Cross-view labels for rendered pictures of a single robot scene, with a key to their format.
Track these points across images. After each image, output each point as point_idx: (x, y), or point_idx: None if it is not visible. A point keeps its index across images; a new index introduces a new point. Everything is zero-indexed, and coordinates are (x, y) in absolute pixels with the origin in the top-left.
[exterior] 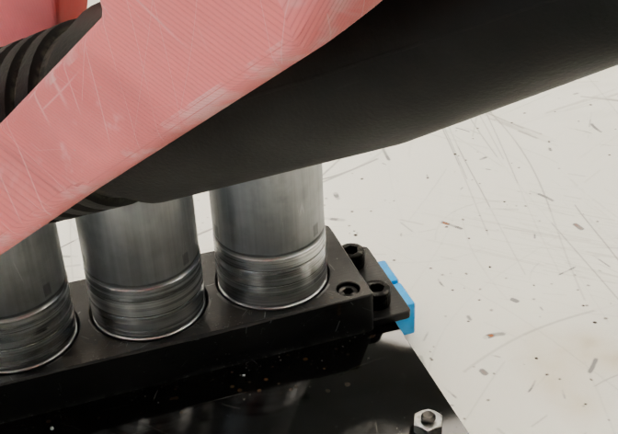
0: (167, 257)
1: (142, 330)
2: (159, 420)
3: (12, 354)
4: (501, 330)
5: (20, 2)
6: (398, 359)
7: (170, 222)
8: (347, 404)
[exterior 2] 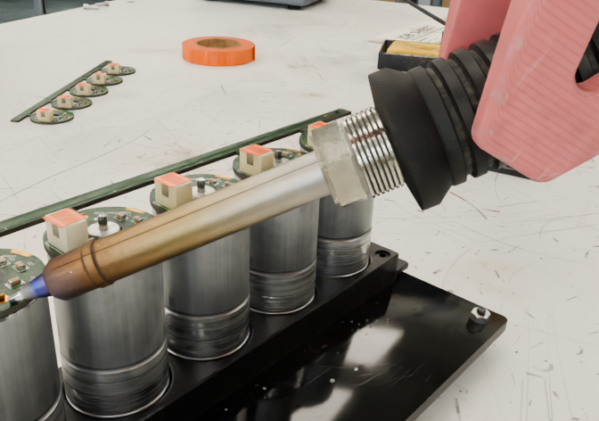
0: (314, 245)
1: (295, 303)
2: (329, 361)
3: (231, 338)
4: (437, 268)
5: (488, 2)
6: (426, 289)
7: (317, 218)
8: (425, 319)
